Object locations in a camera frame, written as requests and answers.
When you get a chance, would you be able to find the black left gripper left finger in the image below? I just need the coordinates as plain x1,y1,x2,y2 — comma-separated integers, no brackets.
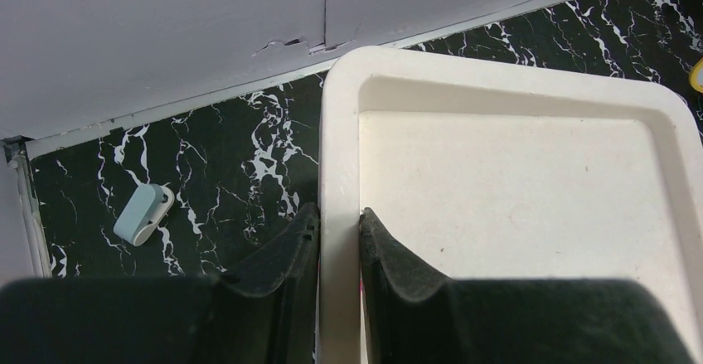
1,203,320,363

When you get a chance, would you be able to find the light blue white clip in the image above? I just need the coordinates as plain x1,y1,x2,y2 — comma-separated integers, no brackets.
113,184,175,246

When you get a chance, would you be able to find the yellow framed whiteboard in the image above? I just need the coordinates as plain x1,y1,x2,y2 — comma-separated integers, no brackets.
688,59,703,93

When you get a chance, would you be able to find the white drawer organizer box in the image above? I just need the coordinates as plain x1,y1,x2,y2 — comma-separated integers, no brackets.
317,46,702,363

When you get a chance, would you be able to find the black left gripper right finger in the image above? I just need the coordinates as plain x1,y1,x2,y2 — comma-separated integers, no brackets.
359,208,693,363

